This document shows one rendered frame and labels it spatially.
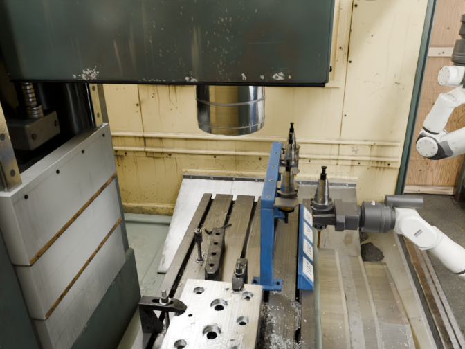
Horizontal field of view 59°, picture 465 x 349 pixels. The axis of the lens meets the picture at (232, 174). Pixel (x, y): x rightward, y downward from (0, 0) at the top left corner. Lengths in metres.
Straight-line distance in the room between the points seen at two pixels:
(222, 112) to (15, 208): 0.48
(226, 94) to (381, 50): 1.19
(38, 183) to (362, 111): 1.44
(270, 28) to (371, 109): 1.28
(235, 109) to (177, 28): 0.20
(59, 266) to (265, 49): 0.74
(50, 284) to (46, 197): 0.22
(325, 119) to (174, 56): 1.28
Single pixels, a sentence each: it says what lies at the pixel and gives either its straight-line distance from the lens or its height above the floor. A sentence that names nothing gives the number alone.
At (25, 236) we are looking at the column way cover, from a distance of 1.01.
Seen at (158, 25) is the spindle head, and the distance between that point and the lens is 0.82.
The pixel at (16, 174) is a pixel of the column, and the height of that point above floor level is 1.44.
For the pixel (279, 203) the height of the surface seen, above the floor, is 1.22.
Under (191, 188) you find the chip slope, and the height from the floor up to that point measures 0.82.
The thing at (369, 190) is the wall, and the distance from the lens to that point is 2.17.
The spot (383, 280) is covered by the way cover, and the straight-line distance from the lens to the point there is 1.78.
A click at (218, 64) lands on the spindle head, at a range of 0.80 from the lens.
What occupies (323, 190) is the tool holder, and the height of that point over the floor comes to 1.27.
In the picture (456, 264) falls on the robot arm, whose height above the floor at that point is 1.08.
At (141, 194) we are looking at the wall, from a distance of 2.34.
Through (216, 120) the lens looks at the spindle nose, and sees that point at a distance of 0.88.
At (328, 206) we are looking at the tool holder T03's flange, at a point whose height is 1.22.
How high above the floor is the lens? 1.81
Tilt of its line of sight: 26 degrees down
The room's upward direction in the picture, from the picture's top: 2 degrees counter-clockwise
